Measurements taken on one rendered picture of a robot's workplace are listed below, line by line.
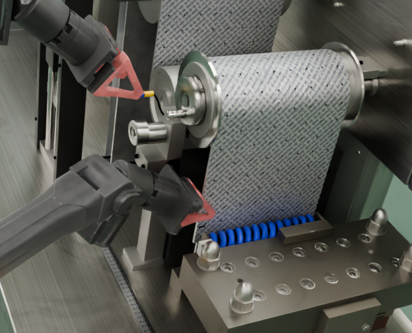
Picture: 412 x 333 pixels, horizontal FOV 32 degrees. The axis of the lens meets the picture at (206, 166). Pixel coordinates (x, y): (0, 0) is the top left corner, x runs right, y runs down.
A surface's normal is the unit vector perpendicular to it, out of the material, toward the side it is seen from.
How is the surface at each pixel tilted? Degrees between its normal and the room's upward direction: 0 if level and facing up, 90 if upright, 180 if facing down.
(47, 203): 13
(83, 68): 50
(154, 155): 0
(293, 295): 0
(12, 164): 0
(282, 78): 41
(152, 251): 90
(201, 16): 92
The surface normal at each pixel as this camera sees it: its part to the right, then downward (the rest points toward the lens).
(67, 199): 0.26, -0.68
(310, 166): 0.42, 0.57
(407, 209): 0.16, -0.81
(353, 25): -0.89, 0.13
